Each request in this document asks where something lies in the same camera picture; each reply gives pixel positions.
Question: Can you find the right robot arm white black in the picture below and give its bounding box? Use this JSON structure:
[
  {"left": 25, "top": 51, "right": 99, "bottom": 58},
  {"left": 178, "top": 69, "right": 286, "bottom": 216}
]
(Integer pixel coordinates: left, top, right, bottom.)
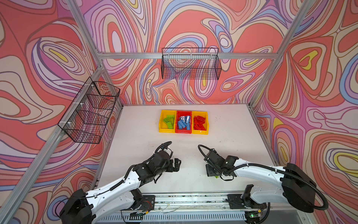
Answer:
[{"left": 198, "top": 145, "right": 329, "bottom": 213}]

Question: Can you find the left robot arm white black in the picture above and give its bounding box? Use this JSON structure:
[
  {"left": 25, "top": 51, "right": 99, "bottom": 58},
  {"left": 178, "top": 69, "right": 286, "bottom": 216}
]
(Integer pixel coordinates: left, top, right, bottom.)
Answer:
[{"left": 55, "top": 141, "right": 181, "bottom": 224}]

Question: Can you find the pile of red legos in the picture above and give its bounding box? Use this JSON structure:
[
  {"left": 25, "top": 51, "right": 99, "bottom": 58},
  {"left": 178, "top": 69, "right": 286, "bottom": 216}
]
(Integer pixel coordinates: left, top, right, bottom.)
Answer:
[{"left": 194, "top": 116, "right": 207, "bottom": 131}]

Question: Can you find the yellow plastic bin left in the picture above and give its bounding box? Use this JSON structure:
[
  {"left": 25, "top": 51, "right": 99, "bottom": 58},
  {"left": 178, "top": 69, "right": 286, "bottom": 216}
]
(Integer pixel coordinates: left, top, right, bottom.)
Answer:
[{"left": 158, "top": 110, "right": 177, "bottom": 133}]

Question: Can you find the yellow plastic bin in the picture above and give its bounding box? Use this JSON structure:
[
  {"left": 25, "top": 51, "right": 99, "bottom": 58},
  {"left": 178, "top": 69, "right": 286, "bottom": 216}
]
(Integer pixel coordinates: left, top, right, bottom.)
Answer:
[
  {"left": 158, "top": 110, "right": 177, "bottom": 133},
  {"left": 192, "top": 111, "right": 209, "bottom": 135}
]

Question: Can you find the yellow plastic bin right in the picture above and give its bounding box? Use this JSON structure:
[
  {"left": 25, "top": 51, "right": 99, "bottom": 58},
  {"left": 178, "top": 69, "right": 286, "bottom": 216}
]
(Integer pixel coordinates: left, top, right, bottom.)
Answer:
[{"left": 192, "top": 111, "right": 209, "bottom": 135}]

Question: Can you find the red plastic bin middle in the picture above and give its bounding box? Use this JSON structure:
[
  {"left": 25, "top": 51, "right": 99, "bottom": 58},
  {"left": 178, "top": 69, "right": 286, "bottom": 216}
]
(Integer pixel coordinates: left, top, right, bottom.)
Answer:
[{"left": 175, "top": 110, "right": 193, "bottom": 134}]

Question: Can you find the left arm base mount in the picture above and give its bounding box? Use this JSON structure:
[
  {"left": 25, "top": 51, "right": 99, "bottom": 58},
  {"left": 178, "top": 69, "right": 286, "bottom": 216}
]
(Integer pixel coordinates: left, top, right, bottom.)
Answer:
[{"left": 127, "top": 195, "right": 156, "bottom": 212}]

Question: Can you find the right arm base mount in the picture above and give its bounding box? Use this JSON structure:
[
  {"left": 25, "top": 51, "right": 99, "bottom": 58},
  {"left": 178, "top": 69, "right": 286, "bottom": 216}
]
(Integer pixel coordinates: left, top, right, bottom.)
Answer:
[{"left": 225, "top": 194, "right": 267, "bottom": 210}]

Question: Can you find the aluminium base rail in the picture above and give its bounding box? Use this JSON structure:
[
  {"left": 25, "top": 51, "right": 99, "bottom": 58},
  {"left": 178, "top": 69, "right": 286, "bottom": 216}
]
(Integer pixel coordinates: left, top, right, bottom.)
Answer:
[{"left": 92, "top": 191, "right": 311, "bottom": 224}]

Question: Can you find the black wire basket left wall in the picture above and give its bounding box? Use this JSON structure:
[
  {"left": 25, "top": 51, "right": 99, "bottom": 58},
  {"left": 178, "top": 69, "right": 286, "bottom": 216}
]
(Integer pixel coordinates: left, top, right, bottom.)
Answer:
[{"left": 57, "top": 78, "right": 120, "bottom": 144}]

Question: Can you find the black wire basket wall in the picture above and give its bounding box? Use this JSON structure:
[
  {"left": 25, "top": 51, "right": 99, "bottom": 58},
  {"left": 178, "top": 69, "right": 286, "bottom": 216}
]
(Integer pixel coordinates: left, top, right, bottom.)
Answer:
[
  {"left": 57, "top": 78, "right": 120, "bottom": 144},
  {"left": 161, "top": 47, "right": 222, "bottom": 80}
]

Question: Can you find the black wire basket back wall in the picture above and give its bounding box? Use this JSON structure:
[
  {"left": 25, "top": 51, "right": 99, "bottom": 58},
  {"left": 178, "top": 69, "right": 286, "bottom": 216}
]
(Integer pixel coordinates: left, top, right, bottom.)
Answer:
[{"left": 161, "top": 47, "right": 222, "bottom": 80}]

